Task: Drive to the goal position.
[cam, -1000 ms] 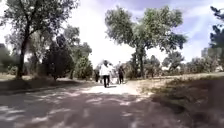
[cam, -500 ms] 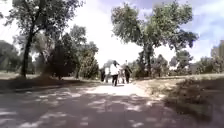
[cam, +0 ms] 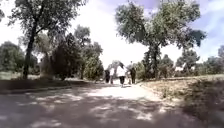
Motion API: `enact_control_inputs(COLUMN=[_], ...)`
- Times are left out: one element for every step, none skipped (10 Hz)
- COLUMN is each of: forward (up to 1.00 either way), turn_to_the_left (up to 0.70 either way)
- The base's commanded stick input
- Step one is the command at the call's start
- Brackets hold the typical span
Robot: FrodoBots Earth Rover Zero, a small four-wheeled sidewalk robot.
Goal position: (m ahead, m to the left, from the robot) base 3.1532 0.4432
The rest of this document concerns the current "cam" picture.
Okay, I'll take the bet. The grass strip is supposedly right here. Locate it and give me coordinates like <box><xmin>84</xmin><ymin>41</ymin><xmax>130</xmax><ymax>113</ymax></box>
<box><xmin>0</xmin><ymin>71</ymin><xmax>88</xmax><ymax>93</ymax></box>

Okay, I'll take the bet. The large tree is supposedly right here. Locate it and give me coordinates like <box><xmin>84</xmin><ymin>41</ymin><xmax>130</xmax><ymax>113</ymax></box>
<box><xmin>114</xmin><ymin>0</ymin><xmax>208</xmax><ymax>81</ymax></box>
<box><xmin>8</xmin><ymin>0</ymin><xmax>88</xmax><ymax>80</ymax></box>

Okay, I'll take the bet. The row of trees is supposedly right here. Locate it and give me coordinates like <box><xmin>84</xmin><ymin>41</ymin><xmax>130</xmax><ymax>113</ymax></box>
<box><xmin>0</xmin><ymin>24</ymin><xmax>224</xmax><ymax>81</ymax></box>

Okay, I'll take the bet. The person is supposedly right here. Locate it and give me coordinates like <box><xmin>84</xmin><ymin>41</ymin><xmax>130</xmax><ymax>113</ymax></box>
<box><xmin>115</xmin><ymin>62</ymin><xmax>128</xmax><ymax>88</ymax></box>
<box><xmin>103</xmin><ymin>68</ymin><xmax>112</xmax><ymax>84</ymax></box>
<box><xmin>129</xmin><ymin>61</ymin><xmax>138</xmax><ymax>85</ymax></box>

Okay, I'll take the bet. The dry grass patch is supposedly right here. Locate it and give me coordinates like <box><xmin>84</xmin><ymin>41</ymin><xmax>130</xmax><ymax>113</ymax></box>
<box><xmin>139</xmin><ymin>73</ymin><xmax>224</xmax><ymax>128</ymax></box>

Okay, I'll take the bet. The reddish brown path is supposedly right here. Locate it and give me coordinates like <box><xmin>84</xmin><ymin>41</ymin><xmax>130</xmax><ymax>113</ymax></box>
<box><xmin>0</xmin><ymin>81</ymin><xmax>208</xmax><ymax>128</ymax></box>

